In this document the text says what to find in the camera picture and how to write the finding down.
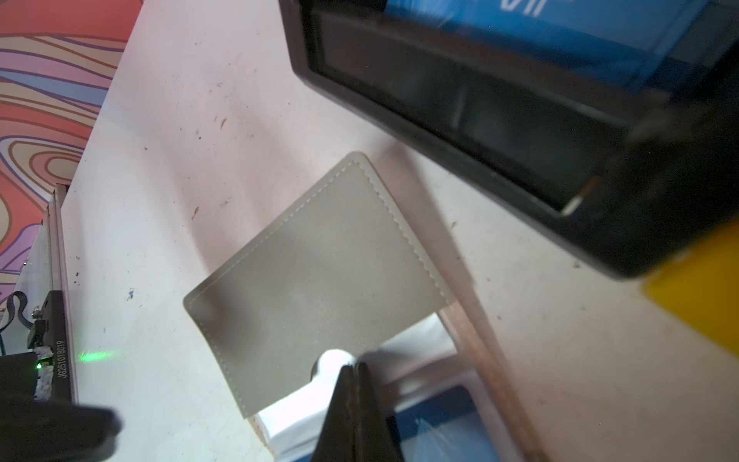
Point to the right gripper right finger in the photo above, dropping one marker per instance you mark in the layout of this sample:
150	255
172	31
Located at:
372	440

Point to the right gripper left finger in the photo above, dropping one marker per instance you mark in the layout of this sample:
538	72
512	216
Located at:
337	439

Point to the blue credit card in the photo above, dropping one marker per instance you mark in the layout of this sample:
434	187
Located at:
444	427

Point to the grey card holder wallet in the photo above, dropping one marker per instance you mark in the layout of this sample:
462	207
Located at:
340	278

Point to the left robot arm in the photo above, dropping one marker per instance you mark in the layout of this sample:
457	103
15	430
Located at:
40	421

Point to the blue card in bin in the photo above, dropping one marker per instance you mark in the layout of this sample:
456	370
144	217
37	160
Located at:
621	43

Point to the yellow plastic bin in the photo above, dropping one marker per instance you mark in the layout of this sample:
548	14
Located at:
700	287

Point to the black plastic bin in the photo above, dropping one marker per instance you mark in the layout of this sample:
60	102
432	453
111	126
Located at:
622	182

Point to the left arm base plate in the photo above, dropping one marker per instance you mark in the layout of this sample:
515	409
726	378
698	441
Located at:
49	340

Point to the aluminium front rail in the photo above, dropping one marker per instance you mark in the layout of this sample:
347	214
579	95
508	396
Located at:
41	269

